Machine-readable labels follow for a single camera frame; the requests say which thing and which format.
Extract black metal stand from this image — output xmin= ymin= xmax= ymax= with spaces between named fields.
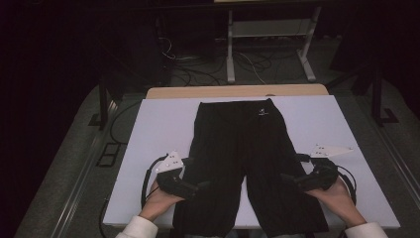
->
xmin=88 ymin=75 xmax=117 ymax=132
xmin=370 ymin=65 xmax=400 ymax=128

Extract tangle of black floor cables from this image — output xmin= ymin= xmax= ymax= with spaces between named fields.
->
xmin=171 ymin=54 xmax=229 ymax=87

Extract white board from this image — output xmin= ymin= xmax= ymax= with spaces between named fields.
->
xmin=102 ymin=94 xmax=401 ymax=231

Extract black pants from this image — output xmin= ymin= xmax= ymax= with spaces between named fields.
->
xmin=171 ymin=97 xmax=330 ymax=238

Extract person's right hand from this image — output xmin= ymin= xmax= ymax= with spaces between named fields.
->
xmin=305 ymin=177 xmax=368 ymax=229

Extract black floor cable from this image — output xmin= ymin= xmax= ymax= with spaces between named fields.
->
xmin=109 ymin=100 xmax=143 ymax=145

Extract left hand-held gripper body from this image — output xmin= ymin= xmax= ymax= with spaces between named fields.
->
xmin=155 ymin=151 xmax=199 ymax=201

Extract wooden table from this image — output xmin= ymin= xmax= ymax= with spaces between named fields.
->
xmin=146 ymin=83 xmax=330 ymax=100

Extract metal floor rail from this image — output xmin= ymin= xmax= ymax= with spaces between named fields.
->
xmin=375 ymin=125 xmax=420 ymax=207
xmin=49 ymin=98 xmax=121 ymax=238

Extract person's left hand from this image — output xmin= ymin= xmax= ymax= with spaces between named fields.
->
xmin=138 ymin=179 xmax=185 ymax=222

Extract thin black cable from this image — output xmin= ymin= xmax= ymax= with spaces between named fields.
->
xmin=98 ymin=197 xmax=112 ymax=238

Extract white metal stand frame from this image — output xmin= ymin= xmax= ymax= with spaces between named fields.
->
xmin=226 ymin=6 xmax=323 ymax=83

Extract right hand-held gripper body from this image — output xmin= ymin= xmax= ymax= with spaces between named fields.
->
xmin=296 ymin=143 xmax=355 ymax=192

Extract white floor cable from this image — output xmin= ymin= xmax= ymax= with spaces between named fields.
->
xmin=237 ymin=51 xmax=267 ymax=85

